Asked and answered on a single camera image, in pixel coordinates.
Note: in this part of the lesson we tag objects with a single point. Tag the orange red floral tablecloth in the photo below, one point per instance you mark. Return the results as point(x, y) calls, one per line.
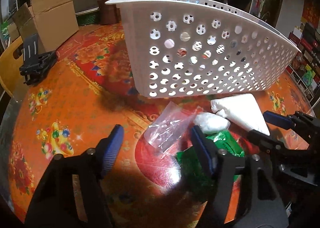
point(89, 91)

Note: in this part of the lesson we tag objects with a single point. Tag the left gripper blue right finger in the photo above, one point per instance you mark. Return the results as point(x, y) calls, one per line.
point(205, 149)

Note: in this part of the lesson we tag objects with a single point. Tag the brown ceramic jar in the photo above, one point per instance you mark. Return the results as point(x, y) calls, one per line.
point(109, 13)

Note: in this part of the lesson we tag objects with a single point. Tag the white perforated plastic basket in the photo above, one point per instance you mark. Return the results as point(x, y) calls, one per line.
point(183, 48)

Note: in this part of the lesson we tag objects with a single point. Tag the clear zip plastic bag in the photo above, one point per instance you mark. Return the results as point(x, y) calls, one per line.
point(171, 125)

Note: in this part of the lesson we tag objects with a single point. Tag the white cotton ball bag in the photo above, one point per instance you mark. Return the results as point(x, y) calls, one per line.
point(210, 123)

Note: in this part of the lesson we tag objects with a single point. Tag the shelf with boxes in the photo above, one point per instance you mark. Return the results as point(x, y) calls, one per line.
point(304, 68)

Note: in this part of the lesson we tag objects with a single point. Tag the cardboard box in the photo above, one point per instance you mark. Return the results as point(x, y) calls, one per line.
point(53, 20)

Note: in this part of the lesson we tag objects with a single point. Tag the left wooden chair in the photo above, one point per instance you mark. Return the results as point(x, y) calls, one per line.
point(10, 73)

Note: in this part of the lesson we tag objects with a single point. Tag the green snack packet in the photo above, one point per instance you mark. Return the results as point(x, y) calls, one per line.
point(196, 181)

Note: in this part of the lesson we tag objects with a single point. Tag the black phone stand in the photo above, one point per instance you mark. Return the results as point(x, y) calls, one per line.
point(36, 65)

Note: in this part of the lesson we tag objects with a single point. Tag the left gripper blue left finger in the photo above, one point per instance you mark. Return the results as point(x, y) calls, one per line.
point(111, 148)

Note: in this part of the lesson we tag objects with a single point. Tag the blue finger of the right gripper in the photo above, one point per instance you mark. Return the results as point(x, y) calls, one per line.
point(284, 122)
point(267, 144)

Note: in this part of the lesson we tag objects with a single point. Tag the white cloth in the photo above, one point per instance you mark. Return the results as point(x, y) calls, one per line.
point(243, 110)

